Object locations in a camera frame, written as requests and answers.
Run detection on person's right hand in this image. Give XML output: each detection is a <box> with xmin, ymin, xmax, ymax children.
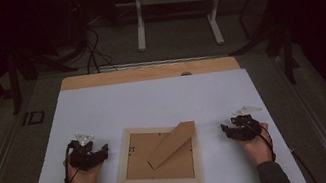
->
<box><xmin>237</xmin><ymin>122</ymin><xmax>277</xmax><ymax>169</ymax></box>

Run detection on black floor cables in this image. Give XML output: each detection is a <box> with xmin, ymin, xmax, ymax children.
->
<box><xmin>79</xmin><ymin>23</ymin><xmax>119</xmax><ymax>76</ymax></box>

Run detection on white metal desk frame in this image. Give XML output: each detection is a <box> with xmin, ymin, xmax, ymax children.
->
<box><xmin>129</xmin><ymin>0</ymin><xmax>237</xmax><ymax>59</ymax></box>

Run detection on black stand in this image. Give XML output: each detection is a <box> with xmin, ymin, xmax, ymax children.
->
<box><xmin>0</xmin><ymin>35</ymin><xmax>85</xmax><ymax>116</ymax></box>
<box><xmin>220</xmin><ymin>0</ymin><xmax>304</xmax><ymax>95</ymax></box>

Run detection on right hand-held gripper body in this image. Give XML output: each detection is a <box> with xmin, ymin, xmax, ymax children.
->
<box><xmin>229</xmin><ymin>103</ymin><xmax>269</xmax><ymax>144</ymax></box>

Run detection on light wooden picture frame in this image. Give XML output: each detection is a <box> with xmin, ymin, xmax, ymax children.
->
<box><xmin>107</xmin><ymin>116</ymin><xmax>206</xmax><ymax>183</ymax></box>

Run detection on black floor socket box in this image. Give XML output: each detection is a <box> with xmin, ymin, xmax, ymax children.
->
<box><xmin>21</xmin><ymin>108</ymin><xmax>48</xmax><ymax>127</ymax></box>

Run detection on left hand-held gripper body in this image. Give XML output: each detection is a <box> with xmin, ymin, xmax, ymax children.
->
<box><xmin>64</xmin><ymin>129</ymin><xmax>101</xmax><ymax>175</ymax></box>

